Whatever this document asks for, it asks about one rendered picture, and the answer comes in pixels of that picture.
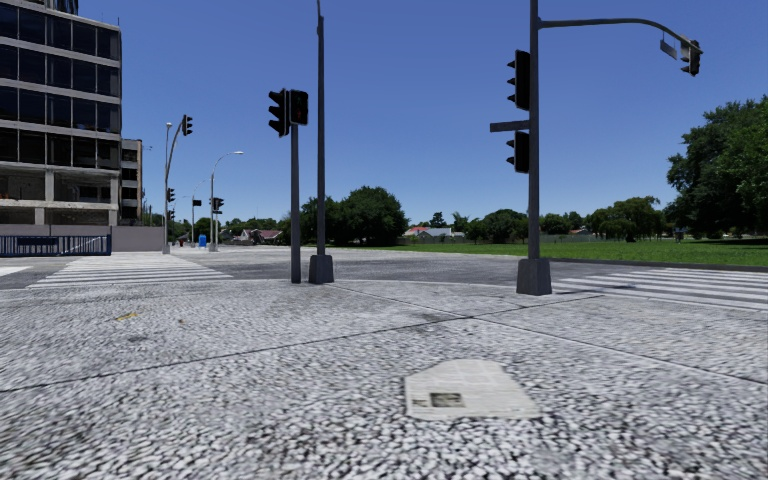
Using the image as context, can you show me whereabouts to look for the trees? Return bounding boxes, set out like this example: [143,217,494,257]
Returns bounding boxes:
[662,94,768,240]
[428,195,667,245]
[277,185,411,247]

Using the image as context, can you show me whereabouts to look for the row of buildings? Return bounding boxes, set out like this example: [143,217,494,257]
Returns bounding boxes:
[218,227,284,246]
[403,225,468,244]

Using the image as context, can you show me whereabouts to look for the grey pole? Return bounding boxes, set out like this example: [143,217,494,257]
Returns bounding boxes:
[308,0,335,286]

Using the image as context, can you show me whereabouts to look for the traffic light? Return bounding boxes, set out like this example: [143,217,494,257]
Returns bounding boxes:
[489,0,704,297]
[267,88,310,285]
[208,150,245,253]
[161,114,194,255]

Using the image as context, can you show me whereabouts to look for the newspaper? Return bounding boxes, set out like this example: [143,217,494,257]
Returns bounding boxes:
[403,358,542,421]

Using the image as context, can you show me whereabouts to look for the pale concrete building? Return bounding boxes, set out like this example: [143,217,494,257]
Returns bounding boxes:
[119,138,145,227]

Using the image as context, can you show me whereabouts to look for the blue railing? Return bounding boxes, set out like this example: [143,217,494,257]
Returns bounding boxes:
[0,233,113,259]

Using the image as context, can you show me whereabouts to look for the glass tower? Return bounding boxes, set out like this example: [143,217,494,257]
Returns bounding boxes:
[0,0,123,228]

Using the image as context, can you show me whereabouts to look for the sign on a post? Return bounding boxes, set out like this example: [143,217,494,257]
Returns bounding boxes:
[189,179,206,249]

